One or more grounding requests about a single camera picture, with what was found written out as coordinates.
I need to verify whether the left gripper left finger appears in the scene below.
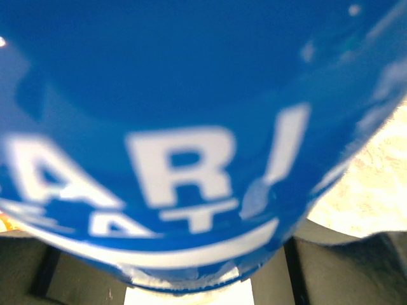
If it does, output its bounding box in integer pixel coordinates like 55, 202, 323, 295
1, 237, 127, 304

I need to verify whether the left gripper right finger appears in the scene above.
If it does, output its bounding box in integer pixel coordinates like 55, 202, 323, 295
251, 220, 406, 305

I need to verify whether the orange drink bottle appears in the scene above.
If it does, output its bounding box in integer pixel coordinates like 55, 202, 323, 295
0, 212, 19, 233

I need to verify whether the blue Pocari bottle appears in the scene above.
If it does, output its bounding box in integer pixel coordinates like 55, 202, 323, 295
1, 1, 406, 294

